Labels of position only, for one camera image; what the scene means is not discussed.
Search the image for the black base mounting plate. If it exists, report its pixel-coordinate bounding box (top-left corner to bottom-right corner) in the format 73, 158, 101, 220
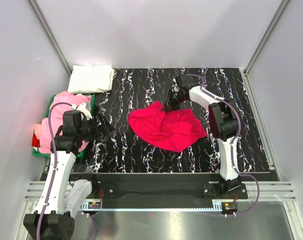
66, 172, 250, 210

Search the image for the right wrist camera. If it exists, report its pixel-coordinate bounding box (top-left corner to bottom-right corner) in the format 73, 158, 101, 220
172, 75, 182, 93

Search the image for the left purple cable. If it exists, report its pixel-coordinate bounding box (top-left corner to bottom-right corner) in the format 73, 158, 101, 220
35, 103, 75, 240

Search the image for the folded white t shirt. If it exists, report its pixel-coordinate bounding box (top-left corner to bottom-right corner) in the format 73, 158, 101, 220
67, 65, 115, 94

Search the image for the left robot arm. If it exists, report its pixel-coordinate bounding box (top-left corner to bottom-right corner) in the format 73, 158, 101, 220
23, 107, 114, 240

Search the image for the green plastic basket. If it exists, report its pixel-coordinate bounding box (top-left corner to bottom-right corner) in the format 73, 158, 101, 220
32, 91, 95, 157

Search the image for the aluminium frame rail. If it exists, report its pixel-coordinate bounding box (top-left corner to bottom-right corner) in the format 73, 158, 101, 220
25, 181, 297, 211

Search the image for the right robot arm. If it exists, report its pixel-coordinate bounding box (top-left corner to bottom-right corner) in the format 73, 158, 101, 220
161, 74, 242, 196

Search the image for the red garment in basket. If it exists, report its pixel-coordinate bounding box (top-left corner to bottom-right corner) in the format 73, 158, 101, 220
31, 134, 40, 149

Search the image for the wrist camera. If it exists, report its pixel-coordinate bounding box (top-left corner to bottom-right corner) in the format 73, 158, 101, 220
76, 102, 93, 120
172, 75, 182, 93

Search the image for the magenta t shirt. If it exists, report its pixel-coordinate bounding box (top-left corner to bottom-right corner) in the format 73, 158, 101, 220
128, 101, 207, 153

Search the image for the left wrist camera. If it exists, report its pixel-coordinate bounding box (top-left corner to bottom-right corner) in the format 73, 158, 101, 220
76, 102, 93, 120

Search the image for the light pink t shirt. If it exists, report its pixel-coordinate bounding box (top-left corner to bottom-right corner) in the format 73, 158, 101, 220
34, 91, 92, 155

